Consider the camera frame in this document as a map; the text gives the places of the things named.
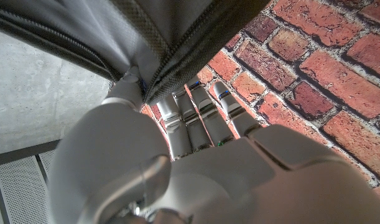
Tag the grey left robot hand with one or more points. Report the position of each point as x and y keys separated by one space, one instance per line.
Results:
x=239 y=180

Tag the black backpack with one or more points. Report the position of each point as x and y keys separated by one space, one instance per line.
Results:
x=130 y=37

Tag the brick print backdrop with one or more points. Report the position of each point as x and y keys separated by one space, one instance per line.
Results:
x=301 y=77

